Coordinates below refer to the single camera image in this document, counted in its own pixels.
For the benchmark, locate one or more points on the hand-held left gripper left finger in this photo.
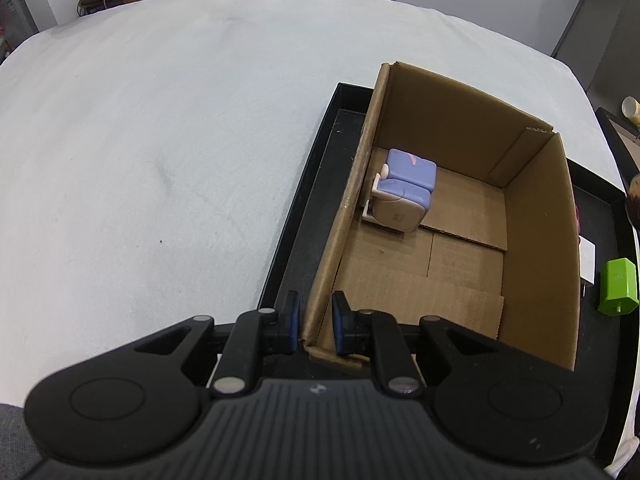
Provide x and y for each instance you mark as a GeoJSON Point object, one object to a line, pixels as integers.
{"type": "Point", "coordinates": [296, 317]}

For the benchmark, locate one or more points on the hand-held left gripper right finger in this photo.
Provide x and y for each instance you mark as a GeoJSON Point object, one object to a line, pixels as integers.
{"type": "Point", "coordinates": [339, 330]}

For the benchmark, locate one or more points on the brown cardboard box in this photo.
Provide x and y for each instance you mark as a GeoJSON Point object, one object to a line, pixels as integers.
{"type": "Point", "coordinates": [465, 240]}

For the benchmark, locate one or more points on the black shallow tray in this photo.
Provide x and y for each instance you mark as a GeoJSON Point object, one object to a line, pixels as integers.
{"type": "Point", "coordinates": [325, 160]}

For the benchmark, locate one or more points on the white small block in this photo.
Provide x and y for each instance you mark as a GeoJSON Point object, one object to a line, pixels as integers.
{"type": "Point", "coordinates": [587, 260]}

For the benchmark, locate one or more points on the pink toy dinosaur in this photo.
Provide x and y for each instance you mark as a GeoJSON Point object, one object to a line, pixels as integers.
{"type": "Point", "coordinates": [578, 217]}

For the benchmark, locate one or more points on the green hexagonal block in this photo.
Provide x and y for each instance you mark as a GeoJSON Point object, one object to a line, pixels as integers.
{"type": "Point", "coordinates": [617, 285]}

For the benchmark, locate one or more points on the brown-haired small doll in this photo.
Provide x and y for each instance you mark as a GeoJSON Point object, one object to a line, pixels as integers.
{"type": "Point", "coordinates": [634, 200]}

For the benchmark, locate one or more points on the purple toy chair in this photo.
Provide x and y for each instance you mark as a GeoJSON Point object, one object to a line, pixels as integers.
{"type": "Point", "coordinates": [405, 175]}

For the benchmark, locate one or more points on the grey clothing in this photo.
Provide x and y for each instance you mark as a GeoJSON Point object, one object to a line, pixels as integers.
{"type": "Point", "coordinates": [10, 435]}

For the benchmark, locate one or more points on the black tray with cardboard base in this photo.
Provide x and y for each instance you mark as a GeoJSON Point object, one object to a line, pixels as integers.
{"type": "Point", "coordinates": [612, 130]}

